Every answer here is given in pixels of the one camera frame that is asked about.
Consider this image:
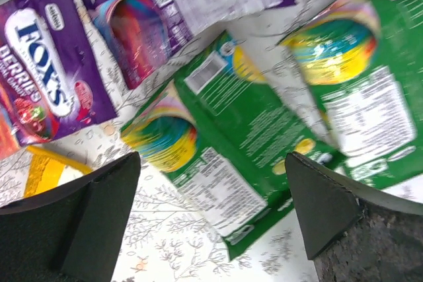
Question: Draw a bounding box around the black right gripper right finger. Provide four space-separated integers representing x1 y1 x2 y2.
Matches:
285 152 422 282

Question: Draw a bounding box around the small green yellow candy packet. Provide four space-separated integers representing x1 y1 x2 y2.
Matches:
120 32 343 259

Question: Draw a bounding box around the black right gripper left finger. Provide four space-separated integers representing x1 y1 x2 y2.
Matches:
1 152 141 281

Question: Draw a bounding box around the yellow snack packet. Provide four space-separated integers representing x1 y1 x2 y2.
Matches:
24 146 93 198

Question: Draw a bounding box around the purple Fox's berries candy bag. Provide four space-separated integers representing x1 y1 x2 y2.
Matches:
1 0 116 158

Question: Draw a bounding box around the green snack packet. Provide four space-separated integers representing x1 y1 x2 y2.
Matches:
281 0 422 190

